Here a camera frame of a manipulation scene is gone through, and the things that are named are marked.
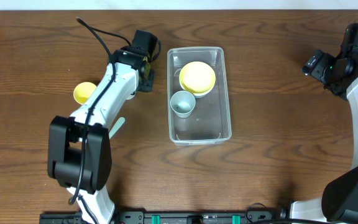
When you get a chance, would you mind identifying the clear plastic container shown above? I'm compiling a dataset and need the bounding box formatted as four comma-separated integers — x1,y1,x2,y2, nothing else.
167,47,232,146

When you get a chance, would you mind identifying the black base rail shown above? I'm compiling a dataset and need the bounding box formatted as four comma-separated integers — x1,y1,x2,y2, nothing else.
39,210,275,224

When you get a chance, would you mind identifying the grey plastic cup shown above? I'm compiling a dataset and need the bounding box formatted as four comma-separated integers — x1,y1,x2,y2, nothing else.
170,90,196,118

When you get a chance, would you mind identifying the yellow plastic cup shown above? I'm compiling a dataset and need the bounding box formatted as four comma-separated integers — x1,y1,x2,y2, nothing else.
73,82,96,105

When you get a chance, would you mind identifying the yellow plastic bowl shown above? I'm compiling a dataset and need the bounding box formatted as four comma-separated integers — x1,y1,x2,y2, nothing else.
179,62,216,94

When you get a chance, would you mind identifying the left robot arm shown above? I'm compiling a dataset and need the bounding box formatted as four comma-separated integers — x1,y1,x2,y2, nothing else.
47,46,157,223

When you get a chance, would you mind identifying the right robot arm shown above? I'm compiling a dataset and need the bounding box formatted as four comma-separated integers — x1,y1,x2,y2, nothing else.
287,23,358,223

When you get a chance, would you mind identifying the mint green plastic spoon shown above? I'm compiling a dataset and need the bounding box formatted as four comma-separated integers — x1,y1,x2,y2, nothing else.
109,117,126,139

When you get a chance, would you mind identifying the white plastic cup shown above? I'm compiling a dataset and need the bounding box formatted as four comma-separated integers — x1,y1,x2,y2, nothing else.
126,92,136,100

